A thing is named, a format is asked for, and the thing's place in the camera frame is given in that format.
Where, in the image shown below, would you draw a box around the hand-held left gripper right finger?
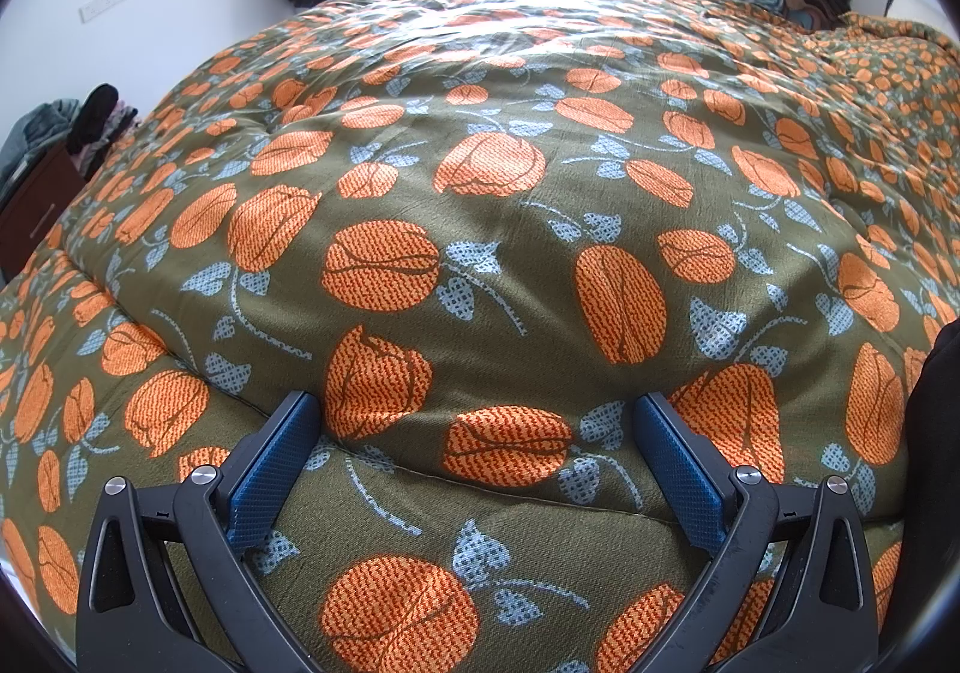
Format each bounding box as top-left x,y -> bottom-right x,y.
631,391 -> 880,673

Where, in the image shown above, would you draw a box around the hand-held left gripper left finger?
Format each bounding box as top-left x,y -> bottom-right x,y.
75,390 -> 323,673

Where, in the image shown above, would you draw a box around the black pants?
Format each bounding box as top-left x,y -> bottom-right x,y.
906,324 -> 960,569

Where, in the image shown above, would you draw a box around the green orange floral blanket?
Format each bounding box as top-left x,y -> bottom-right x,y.
0,0 -> 960,673

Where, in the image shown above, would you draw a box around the brown wooden cabinet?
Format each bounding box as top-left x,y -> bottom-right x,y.
0,140 -> 85,285

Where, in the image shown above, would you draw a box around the grey-blue garment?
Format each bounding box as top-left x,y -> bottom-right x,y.
0,100 -> 82,190

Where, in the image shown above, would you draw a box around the white pillow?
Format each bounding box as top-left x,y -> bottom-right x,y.
883,0 -> 947,32

